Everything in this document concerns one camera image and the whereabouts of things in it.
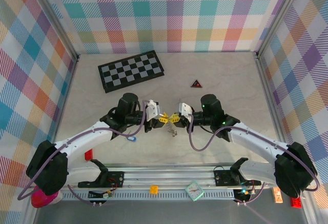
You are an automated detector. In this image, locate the silver keyring with keys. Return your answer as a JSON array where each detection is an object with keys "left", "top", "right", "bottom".
[{"left": 165, "top": 121, "right": 179, "bottom": 137}]

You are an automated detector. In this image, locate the black grey folding chessboard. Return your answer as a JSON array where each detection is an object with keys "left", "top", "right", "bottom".
[{"left": 97, "top": 50, "right": 165, "bottom": 94}]

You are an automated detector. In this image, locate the teal alarm clock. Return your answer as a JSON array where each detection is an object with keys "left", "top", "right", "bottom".
[{"left": 184, "top": 180, "right": 204, "bottom": 201}]

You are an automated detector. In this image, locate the small black controller board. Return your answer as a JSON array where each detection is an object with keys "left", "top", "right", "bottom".
[
  {"left": 233, "top": 188, "right": 252, "bottom": 202},
  {"left": 88, "top": 189, "right": 114, "bottom": 199}
]

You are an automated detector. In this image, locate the orange wooden piece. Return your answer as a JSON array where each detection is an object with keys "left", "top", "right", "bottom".
[{"left": 272, "top": 187, "right": 282, "bottom": 204}]

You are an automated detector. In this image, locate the red toy brick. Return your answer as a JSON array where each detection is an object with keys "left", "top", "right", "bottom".
[{"left": 289, "top": 197, "right": 303, "bottom": 209}]

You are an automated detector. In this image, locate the pink and white roll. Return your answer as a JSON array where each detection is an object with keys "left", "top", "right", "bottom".
[{"left": 31, "top": 186, "right": 62, "bottom": 209}]

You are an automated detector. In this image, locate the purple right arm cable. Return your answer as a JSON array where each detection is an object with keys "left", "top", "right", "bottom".
[{"left": 188, "top": 115, "right": 321, "bottom": 206}]

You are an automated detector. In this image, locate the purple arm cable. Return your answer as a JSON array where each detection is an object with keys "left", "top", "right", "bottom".
[
  {"left": 188, "top": 115, "right": 321, "bottom": 206},
  {"left": 17, "top": 100, "right": 149, "bottom": 206}
]

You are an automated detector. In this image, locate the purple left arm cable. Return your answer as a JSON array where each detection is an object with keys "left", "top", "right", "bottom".
[{"left": 17, "top": 100, "right": 149, "bottom": 206}]

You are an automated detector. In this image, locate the aluminium mounting rail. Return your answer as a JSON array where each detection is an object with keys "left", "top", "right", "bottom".
[{"left": 61, "top": 162, "right": 280, "bottom": 189}]

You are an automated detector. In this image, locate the aluminium frame bar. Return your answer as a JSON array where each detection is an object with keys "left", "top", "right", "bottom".
[
  {"left": 48, "top": 54, "right": 79, "bottom": 145},
  {"left": 255, "top": 0, "right": 307, "bottom": 59},
  {"left": 25, "top": 0, "right": 80, "bottom": 62},
  {"left": 255, "top": 52, "right": 286, "bottom": 145}
]

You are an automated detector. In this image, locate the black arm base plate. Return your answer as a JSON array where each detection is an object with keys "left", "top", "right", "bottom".
[
  {"left": 214, "top": 170, "right": 262, "bottom": 187},
  {"left": 104, "top": 171, "right": 126, "bottom": 188}
]

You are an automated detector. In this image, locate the white slotted cable duct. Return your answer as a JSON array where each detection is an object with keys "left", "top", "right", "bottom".
[{"left": 60, "top": 192, "right": 236, "bottom": 202}]

